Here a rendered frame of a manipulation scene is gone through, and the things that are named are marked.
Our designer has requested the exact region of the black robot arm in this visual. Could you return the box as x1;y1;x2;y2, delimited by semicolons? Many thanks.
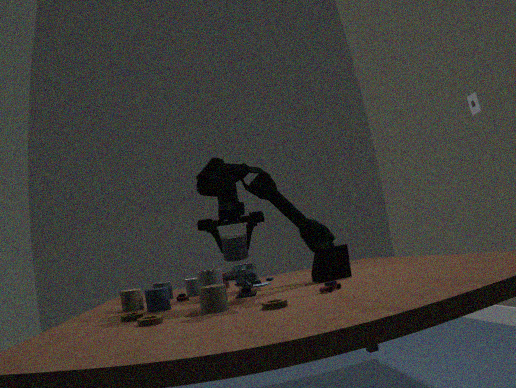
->
196;157;335;252

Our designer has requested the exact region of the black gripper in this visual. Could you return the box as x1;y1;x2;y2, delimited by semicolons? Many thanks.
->
198;195;264;253

